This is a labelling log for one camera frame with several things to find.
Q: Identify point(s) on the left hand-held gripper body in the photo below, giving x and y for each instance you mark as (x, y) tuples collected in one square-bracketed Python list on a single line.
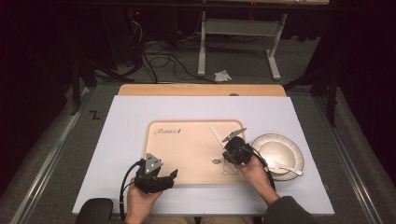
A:
[(149, 179)]

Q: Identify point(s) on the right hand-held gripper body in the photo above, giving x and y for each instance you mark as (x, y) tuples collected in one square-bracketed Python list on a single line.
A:
[(239, 151)]

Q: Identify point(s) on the white chopstick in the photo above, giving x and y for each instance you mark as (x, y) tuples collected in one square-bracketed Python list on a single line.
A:
[(216, 137)]

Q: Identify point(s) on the beige tray with rabbit print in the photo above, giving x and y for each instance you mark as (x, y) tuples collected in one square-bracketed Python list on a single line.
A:
[(186, 155)]

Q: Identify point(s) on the white spoon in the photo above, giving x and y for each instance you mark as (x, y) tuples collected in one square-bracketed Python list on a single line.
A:
[(289, 169)]

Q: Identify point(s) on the white ribbed plate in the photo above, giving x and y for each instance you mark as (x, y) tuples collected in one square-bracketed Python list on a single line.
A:
[(299, 152)]

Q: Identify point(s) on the person's left hand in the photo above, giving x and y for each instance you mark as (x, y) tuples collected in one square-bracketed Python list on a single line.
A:
[(140, 202)]

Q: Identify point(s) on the person's right hand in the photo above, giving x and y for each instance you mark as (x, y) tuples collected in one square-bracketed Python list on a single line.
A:
[(255, 174)]

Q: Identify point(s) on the white board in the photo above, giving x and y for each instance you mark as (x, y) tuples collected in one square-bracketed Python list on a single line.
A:
[(124, 124)]

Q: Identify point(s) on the wooden table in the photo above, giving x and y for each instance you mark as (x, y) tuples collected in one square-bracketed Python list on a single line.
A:
[(186, 90)]

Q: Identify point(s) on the crumpled white tissue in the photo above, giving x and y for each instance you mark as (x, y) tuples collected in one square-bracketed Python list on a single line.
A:
[(222, 76)]

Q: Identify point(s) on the black tripod stand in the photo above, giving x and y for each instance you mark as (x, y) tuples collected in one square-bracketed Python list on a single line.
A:
[(76, 84), (331, 93)]

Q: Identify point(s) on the dark equipment with red light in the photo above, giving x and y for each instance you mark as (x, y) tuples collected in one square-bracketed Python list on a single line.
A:
[(124, 34)]

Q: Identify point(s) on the metal floor rail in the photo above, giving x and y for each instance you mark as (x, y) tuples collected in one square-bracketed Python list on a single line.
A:
[(46, 168), (351, 158)]

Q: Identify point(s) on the white frame desk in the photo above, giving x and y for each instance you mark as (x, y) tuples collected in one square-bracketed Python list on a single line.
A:
[(239, 27)]

